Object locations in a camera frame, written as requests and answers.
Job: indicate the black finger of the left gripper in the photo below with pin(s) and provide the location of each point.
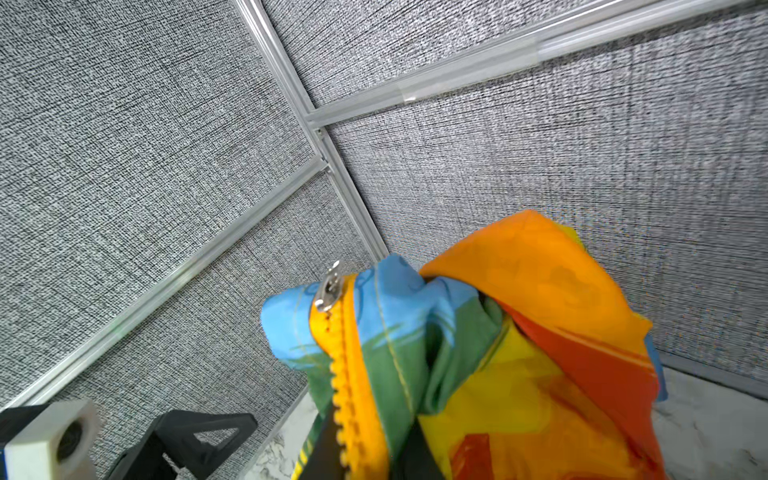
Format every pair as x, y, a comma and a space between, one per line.
184, 440

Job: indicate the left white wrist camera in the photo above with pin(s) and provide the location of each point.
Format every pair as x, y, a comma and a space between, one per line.
49, 441

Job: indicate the multicolour zippered cloth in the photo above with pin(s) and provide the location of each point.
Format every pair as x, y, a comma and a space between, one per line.
512, 355

